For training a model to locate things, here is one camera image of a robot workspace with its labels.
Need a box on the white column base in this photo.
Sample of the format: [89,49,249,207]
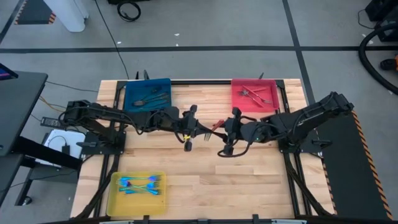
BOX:
[43,0,90,33]

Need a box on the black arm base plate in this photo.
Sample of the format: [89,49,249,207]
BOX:
[76,130,127,156]
[276,129,333,155]

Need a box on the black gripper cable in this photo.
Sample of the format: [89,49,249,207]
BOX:
[173,129,187,144]
[216,139,251,159]

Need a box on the black desk leg frame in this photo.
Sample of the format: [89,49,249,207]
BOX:
[12,136,83,206]

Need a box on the thick black hose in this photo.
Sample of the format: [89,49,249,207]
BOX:
[358,23,398,96]

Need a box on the yellow plastic tray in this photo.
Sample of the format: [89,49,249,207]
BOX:
[106,171,167,217]

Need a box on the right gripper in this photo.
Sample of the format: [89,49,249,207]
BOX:
[213,107,251,156]

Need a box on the large black hazard mat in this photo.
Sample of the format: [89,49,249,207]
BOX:
[310,110,394,222]

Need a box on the pink plastic tray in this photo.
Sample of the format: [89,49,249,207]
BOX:
[231,78,280,113]

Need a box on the blue plastic tray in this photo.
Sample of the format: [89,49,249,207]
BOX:
[124,77,173,113]

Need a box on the small black hazard mat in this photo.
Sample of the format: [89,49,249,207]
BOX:
[14,0,57,26]

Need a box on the black power brick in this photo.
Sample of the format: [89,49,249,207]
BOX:
[40,116,65,128]

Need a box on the black desk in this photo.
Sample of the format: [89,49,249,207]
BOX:
[0,70,49,158]

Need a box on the yellow floor cable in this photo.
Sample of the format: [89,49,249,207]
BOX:
[39,95,68,113]

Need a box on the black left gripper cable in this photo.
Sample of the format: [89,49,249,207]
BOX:
[173,129,187,144]

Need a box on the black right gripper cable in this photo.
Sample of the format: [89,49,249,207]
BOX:
[216,139,251,159]

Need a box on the white flat box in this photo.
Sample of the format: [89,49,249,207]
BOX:
[34,129,86,167]

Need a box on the pink handled silver fork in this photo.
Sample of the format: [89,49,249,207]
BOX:
[248,93,273,105]
[203,119,225,142]
[241,85,266,108]
[238,88,269,96]

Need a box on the thin black floor cable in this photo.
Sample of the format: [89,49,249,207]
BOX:
[45,80,99,93]

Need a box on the black equipment case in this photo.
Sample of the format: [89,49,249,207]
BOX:
[364,0,398,43]

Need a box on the orange and black tool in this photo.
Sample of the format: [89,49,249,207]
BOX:
[379,54,398,72]

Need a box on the long black floor cable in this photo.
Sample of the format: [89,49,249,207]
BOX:
[94,0,131,80]

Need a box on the coiled black cable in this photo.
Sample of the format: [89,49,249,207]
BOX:
[116,1,142,22]

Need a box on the black metal rig frame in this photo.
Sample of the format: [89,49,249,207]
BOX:
[74,79,335,218]

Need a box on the laptop with lit screen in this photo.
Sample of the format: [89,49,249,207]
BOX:
[0,62,19,82]

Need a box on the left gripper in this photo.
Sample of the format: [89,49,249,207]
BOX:
[180,105,218,152]

